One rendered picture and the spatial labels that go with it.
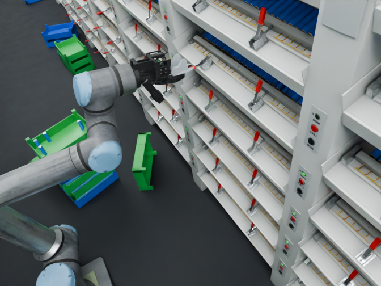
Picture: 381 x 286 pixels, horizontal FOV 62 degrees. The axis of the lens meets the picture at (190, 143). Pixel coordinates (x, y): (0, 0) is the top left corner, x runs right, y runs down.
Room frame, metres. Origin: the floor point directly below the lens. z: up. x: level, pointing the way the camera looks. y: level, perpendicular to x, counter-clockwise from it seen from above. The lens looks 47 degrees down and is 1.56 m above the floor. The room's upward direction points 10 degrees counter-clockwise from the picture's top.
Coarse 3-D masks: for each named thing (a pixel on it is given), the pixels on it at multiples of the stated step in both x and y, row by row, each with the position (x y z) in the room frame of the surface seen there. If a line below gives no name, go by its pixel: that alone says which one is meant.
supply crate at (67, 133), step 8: (72, 112) 1.41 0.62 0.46; (64, 120) 1.38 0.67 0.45; (72, 120) 1.40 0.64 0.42; (56, 128) 1.34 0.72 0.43; (64, 128) 1.36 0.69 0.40; (72, 128) 1.35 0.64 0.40; (80, 128) 1.34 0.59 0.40; (40, 136) 1.29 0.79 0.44; (56, 136) 1.31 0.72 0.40; (64, 136) 1.30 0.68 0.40; (72, 136) 1.28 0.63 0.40; (80, 136) 1.22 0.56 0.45; (32, 144) 1.24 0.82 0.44; (40, 144) 1.27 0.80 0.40; (48, 144) 1.26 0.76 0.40; (56, 144) 1.24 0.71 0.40; (64, 144) 1.23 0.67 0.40; (72, 144) 1.18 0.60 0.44; (40, 152) 1.21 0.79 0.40; (48, 152) 1.19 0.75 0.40
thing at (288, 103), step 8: (200, 40) 1.02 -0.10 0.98; (208, 48) 0.96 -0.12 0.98; (216, 48) 0.94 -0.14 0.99; (208, 56) 0.94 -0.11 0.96; (216, 56) 0.93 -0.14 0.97; (224, 56) 0.89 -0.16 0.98; (232, 64) 0.84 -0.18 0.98; (232, 72) 0.82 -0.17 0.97; (240, 72) 0.80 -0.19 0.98; (248, 72) 0.78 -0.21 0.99; (240, 80) 0.78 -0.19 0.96; (248, 80) 0.77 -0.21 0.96; (256, 80) 0.74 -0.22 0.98; (264, 88) 0.70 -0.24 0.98; (272, 88) 0.68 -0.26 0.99; (272, 96) 0.67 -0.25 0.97; (280, 96) 0.65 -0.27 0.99; (288, 104) 0.61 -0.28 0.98; (296, 104) 0.60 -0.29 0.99; (288, 112) 0.60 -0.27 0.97; (296, 112) 0.59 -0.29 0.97; (296, 120) 0.57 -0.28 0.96
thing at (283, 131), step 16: (192, 32) 1.08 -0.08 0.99; (176, 48) 1.05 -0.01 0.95; (192, 48) 1.03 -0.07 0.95; (192, 64) 0.96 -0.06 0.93; (224, 64) 0.88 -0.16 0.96; (208, 80) 0.88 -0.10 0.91; (224, 80) 0.82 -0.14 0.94; (240, 96) 0.73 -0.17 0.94; (256, 112) 0.65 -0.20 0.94; (272, 112) 0.63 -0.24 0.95; (272, 128) 0.58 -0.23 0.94; (288, 128) 0.56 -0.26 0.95; (288, 144) 0.51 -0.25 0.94
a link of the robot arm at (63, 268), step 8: (48, 264) 0.61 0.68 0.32; (56, 264) 0.59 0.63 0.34; (64, 264) 0.59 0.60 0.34; (72, 264) 0.61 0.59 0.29; (48, 272) 0.57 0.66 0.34; (56, 272) 0.56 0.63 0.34; (64, 272) 0.56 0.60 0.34; (72, 272) 0.56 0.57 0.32; (80, 272) 0.59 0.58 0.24; (40, 280) 0.54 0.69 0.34; (48, 280) 0.54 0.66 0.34; (56, 280) 0.53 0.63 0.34; (64, 280) 0.52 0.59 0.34; (72, 280) 0.52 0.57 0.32; (80, 280) 0.55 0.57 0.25
